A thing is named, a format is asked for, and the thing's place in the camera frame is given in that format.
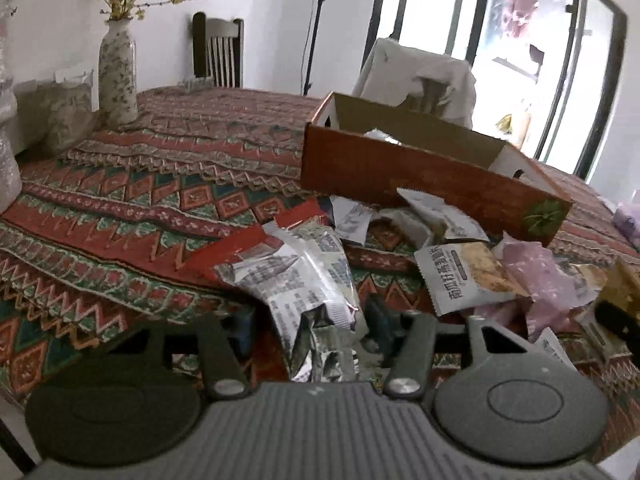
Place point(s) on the grey floral patterned container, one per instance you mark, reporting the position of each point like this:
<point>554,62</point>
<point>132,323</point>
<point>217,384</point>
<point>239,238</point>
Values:
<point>60,115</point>

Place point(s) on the floral ceramic vase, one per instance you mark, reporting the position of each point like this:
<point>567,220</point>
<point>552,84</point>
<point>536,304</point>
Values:
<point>117,75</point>

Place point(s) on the white zigzag edged snack packet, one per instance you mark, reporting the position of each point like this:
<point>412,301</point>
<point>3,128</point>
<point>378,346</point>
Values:
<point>440,215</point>

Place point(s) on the dark maroon hanging cloth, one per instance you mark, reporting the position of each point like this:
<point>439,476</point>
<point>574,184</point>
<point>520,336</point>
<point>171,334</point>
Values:
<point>536,56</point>

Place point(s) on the jacket draped chair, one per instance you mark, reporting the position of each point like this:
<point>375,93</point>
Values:
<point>430,92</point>

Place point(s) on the black sliding door frame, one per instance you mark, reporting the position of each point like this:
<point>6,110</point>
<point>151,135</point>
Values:
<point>385,0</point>

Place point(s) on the purple tissue pack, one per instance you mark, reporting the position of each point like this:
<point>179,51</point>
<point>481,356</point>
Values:
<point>629,225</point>

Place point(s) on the white paper card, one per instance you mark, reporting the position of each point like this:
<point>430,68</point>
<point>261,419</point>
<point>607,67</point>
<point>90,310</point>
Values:
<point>75,77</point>

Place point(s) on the white textured vase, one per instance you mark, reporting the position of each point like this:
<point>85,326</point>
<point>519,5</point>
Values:
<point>7,160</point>

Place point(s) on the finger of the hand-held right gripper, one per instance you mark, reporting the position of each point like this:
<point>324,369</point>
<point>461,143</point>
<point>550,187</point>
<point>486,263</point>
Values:
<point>617,320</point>

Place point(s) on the yellow crumpled bag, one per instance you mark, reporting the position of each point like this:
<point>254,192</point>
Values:
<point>506,122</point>

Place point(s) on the white jacket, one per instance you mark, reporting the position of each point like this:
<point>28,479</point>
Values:
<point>395,65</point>

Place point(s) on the orange cardboard box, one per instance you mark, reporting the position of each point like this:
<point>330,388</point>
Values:
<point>400,175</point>

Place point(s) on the white biscuit picture snack packet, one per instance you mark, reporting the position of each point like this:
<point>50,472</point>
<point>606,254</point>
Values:
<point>465,280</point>

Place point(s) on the black floor lamp stand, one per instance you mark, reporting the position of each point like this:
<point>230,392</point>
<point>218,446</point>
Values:
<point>311,60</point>

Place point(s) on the dark wooden slatted chair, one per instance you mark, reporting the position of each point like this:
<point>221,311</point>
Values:
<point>200,50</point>

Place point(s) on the silver grey printed snack packet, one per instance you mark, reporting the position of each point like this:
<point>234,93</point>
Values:
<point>300,280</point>

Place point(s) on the tan snack packet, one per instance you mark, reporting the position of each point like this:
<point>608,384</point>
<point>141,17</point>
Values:
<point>625,285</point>

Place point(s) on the purple snack packet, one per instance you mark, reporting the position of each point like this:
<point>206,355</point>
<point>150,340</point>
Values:
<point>540,275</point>

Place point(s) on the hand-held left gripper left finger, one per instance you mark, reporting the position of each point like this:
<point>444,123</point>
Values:
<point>244,332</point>

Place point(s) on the white grey printed snack packet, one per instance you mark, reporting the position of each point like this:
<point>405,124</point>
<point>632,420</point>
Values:
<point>350,220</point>

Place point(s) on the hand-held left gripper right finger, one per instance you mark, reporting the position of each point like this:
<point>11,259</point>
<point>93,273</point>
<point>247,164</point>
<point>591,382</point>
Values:
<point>381,322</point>

